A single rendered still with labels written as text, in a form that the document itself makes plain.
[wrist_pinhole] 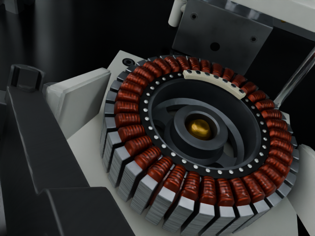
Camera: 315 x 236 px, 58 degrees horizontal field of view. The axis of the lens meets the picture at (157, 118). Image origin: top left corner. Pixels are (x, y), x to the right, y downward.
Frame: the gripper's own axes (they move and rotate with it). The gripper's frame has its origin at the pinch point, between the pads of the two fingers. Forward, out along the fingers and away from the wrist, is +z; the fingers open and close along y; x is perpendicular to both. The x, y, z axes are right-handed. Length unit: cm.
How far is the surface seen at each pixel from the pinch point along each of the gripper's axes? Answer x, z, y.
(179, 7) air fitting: 7.0, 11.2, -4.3
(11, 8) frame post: 1.9, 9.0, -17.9
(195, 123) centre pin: 0.7, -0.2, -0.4
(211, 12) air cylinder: 7.4, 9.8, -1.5
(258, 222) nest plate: -3.1, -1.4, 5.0
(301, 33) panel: 10.2, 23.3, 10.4
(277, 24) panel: 10.2, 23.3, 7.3
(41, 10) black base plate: 2.5, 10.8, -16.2
